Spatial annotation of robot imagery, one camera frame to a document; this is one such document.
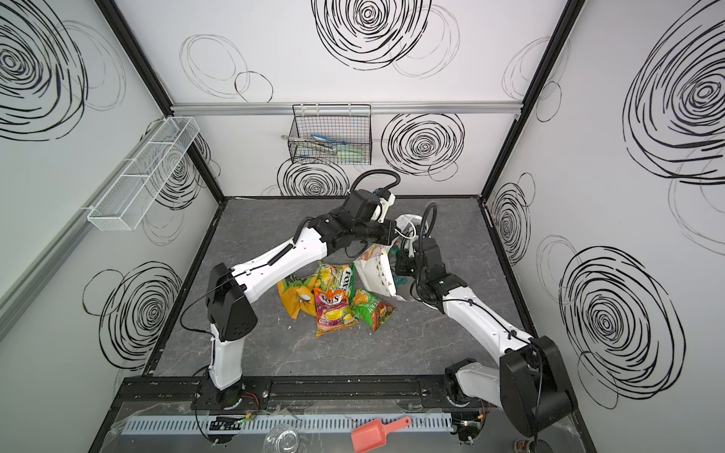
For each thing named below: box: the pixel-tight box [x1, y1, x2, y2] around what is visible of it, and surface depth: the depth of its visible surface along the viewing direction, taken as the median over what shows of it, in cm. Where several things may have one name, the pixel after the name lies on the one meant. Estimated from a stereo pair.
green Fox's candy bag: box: [314, 261, 356, 303], surface depth 93 cm
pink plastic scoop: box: [351, 416, 412, 453], surface depth 69 cm
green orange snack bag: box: [351, 288, 396, 333], surface depth 85 cm
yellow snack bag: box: [277, 274, 319, 320], surface depth 88 cm
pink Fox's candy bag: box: [314, 271, 359, 338], surface depth 88 cm
